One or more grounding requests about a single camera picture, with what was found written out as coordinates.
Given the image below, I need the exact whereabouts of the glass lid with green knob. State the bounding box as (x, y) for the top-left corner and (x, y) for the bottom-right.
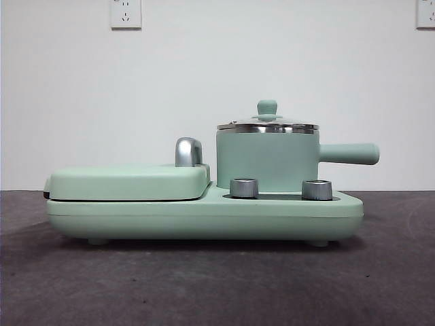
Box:
(216, 98), (321, 130)

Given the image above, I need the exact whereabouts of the silver black control knob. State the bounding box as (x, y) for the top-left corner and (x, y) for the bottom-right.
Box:
(229, 177), (258, 199)
(300, 179), (332, 201)

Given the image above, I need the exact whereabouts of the green breakfast machine base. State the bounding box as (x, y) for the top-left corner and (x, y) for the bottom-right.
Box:
(46, 179), (364, 247)

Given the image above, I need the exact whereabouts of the green steamer pot with handle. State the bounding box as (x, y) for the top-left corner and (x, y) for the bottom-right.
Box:
(214, 124), (381, 192)

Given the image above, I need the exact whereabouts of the green griddle cover silver handle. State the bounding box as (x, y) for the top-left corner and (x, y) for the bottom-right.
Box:
(43, 136), (212, 202)

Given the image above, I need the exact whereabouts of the white wall socket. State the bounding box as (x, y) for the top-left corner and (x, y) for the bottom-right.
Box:
(109, 0), (143, 31)
(415, 0), (435, 30)

